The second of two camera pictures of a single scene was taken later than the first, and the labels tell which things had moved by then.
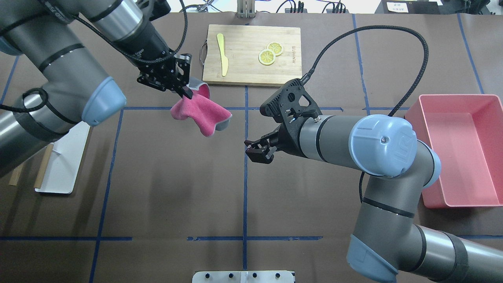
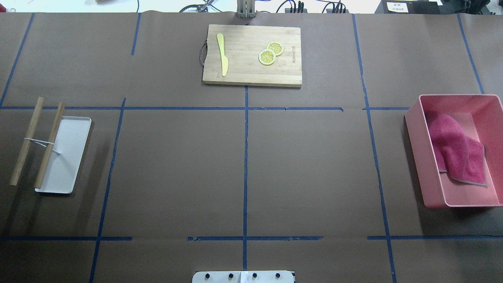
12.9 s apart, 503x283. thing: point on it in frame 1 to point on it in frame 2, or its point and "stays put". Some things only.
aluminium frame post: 245,9 stays put
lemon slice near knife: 267,57 stays put
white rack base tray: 61,168 stays put
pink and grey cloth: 208,115 to 456,153
